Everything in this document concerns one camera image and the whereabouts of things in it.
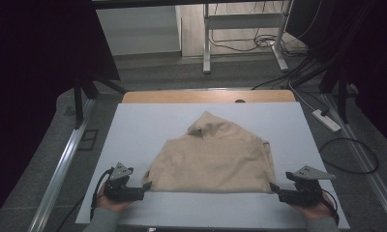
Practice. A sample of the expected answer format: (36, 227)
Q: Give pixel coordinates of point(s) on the person's right hand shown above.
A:
(314, 211)

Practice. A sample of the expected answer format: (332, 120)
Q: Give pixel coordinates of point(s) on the black square floor frame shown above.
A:
(88, 140)

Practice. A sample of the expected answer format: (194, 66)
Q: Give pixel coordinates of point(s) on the aluminium floor rail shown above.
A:
(359, 151)
(65, 161)

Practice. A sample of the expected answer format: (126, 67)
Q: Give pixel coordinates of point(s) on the beige sweater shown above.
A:
(211, 158)

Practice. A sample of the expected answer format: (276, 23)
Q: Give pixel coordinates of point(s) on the black tripod stand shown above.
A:
(342, 96)
(78, 103)

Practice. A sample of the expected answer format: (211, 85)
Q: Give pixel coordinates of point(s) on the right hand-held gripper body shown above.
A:
(306, 193)

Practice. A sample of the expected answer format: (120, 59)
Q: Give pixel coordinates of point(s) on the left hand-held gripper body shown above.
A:
(120, 193)

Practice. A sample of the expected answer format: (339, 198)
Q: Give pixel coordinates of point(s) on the white wall panel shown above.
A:
(136, 30)

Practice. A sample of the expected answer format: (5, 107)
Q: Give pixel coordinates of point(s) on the white power strip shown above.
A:
(326, 121)

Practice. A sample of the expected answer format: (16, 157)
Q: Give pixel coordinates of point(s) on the person's left hand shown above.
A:
(112, 205)

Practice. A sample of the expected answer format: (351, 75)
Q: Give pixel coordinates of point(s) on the white metal stand frame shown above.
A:
(207, 42)

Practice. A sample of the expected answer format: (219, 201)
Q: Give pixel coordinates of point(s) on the dark curtain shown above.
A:
(36, 80)
(369, 48)

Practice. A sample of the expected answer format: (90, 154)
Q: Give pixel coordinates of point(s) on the dark table grommet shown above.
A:
(240, 101)

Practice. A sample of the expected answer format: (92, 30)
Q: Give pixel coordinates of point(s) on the light grey table mat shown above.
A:
(143, 129)

